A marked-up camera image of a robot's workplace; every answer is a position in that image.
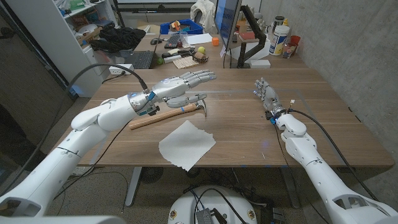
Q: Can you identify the grey table leg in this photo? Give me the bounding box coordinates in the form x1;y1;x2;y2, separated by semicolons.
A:
126;167;143;208
280;167;301;209

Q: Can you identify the small clear jar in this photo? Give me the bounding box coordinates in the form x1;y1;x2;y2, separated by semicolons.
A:
282;43;295;59

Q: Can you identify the red book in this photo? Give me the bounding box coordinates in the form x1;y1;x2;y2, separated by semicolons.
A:
238;30;256;41

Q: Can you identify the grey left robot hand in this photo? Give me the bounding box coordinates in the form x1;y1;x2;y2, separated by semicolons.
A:
129;70;218;116

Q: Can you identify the black laptop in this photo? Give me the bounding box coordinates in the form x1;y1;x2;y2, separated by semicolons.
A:
119;34;162;70

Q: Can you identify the white robot torso base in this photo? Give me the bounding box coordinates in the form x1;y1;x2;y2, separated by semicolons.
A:
167;185;258;224

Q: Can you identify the red cup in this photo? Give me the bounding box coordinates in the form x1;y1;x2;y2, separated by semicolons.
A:
289;35;302;50

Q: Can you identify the white rectangular block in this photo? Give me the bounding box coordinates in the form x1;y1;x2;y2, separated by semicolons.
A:
163;54;182;64

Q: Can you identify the white jacket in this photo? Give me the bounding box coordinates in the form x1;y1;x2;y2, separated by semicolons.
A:
190;0;217;30

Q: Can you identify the black lid bottle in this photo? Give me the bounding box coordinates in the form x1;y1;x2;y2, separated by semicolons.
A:
272;15;285;30

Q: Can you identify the black computer monitor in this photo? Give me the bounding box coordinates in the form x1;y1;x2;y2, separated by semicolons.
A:
214;0;243;50

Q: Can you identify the black jacket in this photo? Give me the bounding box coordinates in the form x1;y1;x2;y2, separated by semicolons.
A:
89;26;147;53

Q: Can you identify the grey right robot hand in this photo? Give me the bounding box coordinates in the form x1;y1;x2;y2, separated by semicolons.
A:
253;77;287;121

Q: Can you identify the brown woven basket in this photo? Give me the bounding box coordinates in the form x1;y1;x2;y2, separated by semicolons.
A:
192;51;210;64

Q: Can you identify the black keyboard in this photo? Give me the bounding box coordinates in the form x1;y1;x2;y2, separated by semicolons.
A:
164;33;182;49

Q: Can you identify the white rectangular box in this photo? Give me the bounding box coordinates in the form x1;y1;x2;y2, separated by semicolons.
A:
249;58;272;69

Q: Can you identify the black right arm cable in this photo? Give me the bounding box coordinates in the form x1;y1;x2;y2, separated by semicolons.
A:
288;108;379;202

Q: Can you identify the person in black trousers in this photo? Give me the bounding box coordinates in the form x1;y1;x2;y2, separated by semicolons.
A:
0;104;47;175

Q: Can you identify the wooden handle claw hammer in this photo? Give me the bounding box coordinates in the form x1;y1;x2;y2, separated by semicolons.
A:
128;98;208;131

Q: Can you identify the blue plastic bin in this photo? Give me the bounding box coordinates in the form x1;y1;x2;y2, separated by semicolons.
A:
160;18;205;35

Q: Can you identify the wooden slat mat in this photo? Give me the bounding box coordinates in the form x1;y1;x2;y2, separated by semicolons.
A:
172;55;200;70

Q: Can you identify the white power strip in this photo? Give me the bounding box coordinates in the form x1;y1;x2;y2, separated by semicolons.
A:
108;63;135;75

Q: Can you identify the white shelf unit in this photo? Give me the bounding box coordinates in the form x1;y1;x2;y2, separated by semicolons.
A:
6;0;119;98

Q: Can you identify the white paper towel sheet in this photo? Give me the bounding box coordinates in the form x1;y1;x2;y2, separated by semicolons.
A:
158;119;216;172

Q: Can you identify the white wipes canister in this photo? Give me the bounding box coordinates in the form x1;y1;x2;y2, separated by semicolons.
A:
269;25;290;57

